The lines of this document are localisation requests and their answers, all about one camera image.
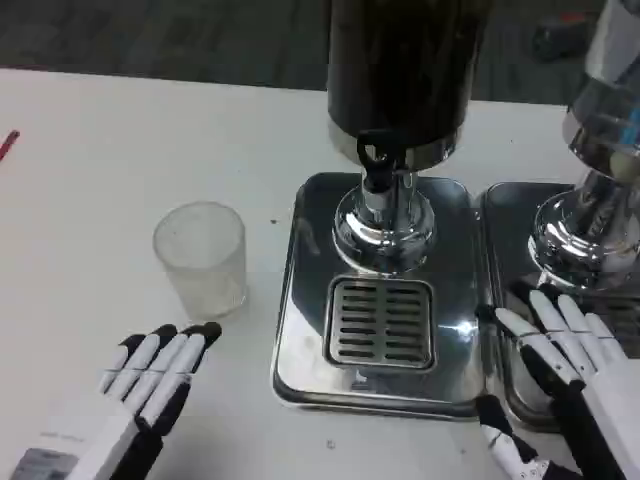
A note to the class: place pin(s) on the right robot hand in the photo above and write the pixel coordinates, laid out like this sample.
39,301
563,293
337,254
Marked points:
600,390

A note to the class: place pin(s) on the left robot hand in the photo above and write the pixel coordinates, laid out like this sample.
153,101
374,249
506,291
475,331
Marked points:
150,380

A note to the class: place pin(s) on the clear ribbed glass cup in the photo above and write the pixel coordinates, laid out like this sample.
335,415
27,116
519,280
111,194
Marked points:
200,260

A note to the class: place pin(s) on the steel drip tray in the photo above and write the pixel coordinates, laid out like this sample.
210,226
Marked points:
510,225
300,360

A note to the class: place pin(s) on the clear steel drink dispenser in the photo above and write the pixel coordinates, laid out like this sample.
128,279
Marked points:
600,125

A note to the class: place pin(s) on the red strip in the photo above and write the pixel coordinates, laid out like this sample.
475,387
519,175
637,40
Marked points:
9,145

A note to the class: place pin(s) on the black dispenser tap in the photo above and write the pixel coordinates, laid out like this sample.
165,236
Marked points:
374,177

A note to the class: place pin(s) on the black background object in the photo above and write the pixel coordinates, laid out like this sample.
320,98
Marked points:
560,40

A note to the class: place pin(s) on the dark drink dispenser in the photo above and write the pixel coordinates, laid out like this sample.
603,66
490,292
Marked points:
400,75

